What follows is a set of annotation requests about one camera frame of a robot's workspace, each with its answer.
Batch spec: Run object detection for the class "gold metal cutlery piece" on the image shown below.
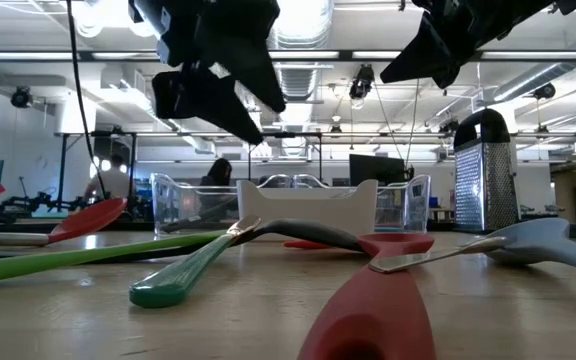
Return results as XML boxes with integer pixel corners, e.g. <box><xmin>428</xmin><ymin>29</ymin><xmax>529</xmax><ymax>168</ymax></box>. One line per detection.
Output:
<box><xmin>367</xmin><ymin>235</ymin><xmax>512</xmax><ymax>275</ymax></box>

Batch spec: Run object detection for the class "lime green spatula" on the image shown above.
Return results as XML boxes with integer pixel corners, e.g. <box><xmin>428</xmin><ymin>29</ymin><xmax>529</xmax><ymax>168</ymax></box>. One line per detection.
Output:
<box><xmin>0</xmin><ymin>229</ymin><xmax>229</xmax><ymax>289</ymax></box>

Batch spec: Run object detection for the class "blue-grey plastic spoon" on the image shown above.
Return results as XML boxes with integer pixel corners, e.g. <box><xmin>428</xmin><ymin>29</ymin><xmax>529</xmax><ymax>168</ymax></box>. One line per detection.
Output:
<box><xmin>485</xmin><ymin>217</ymin><xmax>576</xmax><ymax>281</ymax></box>

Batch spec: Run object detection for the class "black background monitor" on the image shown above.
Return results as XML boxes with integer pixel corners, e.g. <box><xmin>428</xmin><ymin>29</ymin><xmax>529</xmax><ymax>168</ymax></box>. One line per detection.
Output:
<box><xmin>348</xmin><ymin>153</ymin><xmax>409</xmax><ymax>188</ymax></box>

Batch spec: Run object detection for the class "metal box grater black handle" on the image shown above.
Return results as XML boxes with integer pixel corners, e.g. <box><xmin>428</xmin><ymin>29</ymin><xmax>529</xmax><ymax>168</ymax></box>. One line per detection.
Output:
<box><xmin>452</xmin><ymin>107</ymin><xmax>521</xmax><ymax>233</ymax></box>

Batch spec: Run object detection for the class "red silicone spatula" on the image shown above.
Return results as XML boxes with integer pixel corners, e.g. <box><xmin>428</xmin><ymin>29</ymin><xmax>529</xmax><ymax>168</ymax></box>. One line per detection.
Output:
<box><xmin>282</xmin><ymin>239</ymin><xmax>337</xmax><ymax>251</ymax></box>

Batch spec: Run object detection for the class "black slotted spoon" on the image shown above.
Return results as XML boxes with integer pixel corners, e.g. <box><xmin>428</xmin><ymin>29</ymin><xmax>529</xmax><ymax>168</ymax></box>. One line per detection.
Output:
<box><xmin>160</xmin><ymin>197</ymin><xmax>239</xmax><ymax>235</ymax></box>

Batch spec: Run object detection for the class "clear plastic bin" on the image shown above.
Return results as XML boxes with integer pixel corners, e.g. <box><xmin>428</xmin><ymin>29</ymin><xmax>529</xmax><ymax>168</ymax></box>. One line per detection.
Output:
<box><xmin>150</xmin><ymin>172</ymin><xmax>293</xmax><ymax>237</ymax></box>
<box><xmin>291</xmin><ymin>172</ymin><xmax>432</xmax><ymax>234</ymax></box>

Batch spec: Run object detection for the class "black metal background frame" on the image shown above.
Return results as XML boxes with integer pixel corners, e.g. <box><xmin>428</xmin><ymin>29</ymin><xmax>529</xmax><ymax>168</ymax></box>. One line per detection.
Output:
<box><xmin>56</xmin><ymin>130</ymin><xmax>325</xmax><ymax>201</ymax></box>

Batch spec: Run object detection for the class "white plastic bin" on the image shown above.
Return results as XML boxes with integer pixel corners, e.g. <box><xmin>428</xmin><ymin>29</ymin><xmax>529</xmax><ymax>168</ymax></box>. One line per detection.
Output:
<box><xmin>236</xmin><ymin>178</ymin><xmax>379</xmax><ymax>238</ymax></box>

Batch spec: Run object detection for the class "silver round ceiling duct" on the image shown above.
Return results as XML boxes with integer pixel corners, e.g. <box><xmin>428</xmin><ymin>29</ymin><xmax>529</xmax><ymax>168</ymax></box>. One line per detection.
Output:
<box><xmin>272</xmin><ymin>0</ymin><xmax>335</xmax><ymax>159</ymax></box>

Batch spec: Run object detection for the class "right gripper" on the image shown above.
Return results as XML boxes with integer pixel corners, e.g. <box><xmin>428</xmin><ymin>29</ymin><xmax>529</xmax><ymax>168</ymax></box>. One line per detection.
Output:
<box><xmin>380</xmin><ymin>0</ymin><xmax>576</xmax><ymax>90</ymax></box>

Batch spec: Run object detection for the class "black aluminium table frame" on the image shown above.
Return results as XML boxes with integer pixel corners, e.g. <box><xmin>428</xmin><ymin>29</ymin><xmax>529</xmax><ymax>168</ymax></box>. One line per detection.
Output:
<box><xmin>0</xmin><ymin>218</ymin><xmax>576</xmax><ymax>240</ymax></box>

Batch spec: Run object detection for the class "red slotted spoon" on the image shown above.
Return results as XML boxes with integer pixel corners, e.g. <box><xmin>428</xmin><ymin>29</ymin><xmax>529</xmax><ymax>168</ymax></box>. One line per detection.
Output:
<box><xmin>296</xmin><ymin>232</ymin><xmax>438</xmax><ymax>360</ymax></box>

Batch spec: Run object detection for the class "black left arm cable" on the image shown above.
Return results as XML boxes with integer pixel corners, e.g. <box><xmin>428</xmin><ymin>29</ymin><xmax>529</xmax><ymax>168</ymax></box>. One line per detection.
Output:
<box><xmin>65</xmin><ymin>0</ymin><xmax>110</xmax><ymax>201</ymax></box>

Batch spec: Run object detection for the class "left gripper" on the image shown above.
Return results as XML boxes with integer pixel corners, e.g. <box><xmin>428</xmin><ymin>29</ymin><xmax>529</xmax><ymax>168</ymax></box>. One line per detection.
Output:
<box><xmin>127</xmin><ymin>0</ymin><xmax>288</xmax><ymax>146</ymax></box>

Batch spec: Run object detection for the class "person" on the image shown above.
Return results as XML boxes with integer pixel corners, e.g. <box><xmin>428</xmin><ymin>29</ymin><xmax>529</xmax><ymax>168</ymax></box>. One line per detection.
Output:
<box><xmin>83</xmin><ymin>153</ymin><xmax>132</xmax><ymax>201</ymax></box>
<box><xmin>198</xmin><ymin>157</ymin><xmax>234</xmax><ymax>211</ymax></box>

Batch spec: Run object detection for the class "red spatula at left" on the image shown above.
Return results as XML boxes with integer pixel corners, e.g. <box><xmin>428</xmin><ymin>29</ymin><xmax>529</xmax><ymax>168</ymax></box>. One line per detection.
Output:
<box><xmin>0</xmin><ymin>196</ymin><xmax>129</xmax><ymax>248</ymax></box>

